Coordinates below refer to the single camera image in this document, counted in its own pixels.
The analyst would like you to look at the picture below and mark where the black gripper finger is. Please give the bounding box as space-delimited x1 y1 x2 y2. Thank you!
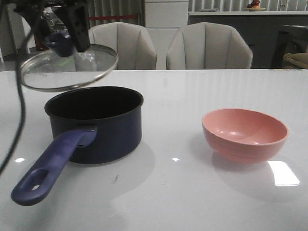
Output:
55 3 90 52
13 4 51 50

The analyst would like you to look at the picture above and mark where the glass lid purple knob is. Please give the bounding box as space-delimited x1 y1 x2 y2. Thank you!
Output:
21 31 118 92

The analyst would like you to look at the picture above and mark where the pink plastic bowl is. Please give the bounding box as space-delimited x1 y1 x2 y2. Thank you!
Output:
202 108 289 164

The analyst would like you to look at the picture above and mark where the red barrier belt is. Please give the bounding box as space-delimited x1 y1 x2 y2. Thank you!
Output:
89 14 140 21

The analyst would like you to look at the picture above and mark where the red trash bin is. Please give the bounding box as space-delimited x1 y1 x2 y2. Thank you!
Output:
34 36 49 51

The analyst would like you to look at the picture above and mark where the left grey upholstered chair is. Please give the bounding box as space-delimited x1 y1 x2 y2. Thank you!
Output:
74 22 157 72

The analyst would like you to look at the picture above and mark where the grey upholstered chair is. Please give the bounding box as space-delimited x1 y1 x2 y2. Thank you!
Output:
166 22 253 70
74 22 157 72

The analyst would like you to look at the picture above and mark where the white cabinet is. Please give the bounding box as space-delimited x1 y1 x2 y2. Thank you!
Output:
145 0 189 70

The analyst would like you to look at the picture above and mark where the right grey upholstered chair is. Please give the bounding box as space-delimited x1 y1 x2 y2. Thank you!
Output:
166 22 253 70

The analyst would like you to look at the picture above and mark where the fruit plate on counter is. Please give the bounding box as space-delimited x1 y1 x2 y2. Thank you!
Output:
244 0 267 12

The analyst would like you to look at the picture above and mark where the dark grey counter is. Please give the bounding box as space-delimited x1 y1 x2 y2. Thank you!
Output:
188 11 308 69

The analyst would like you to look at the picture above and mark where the olive cushion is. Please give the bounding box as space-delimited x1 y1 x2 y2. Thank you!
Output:
283 52 308 69

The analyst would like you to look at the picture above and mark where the dark blue saucepan purple handle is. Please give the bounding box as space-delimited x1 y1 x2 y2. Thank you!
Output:
11 86 143 206

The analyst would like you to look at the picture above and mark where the left black cable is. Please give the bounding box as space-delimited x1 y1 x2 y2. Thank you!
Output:
0 7 46 174

